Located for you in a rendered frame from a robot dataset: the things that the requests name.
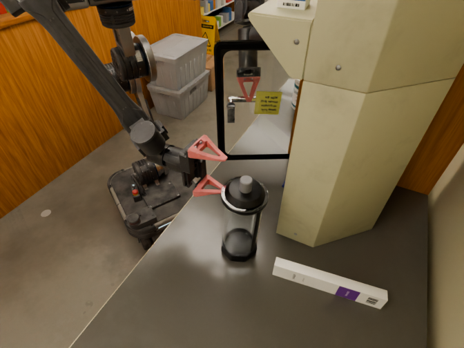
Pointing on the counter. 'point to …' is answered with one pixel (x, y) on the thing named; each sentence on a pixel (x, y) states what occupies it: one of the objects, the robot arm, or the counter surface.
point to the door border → (223, 90)
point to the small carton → (293, 4)
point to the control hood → (286, 34)
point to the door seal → (221, 96)
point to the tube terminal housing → (365, 109)
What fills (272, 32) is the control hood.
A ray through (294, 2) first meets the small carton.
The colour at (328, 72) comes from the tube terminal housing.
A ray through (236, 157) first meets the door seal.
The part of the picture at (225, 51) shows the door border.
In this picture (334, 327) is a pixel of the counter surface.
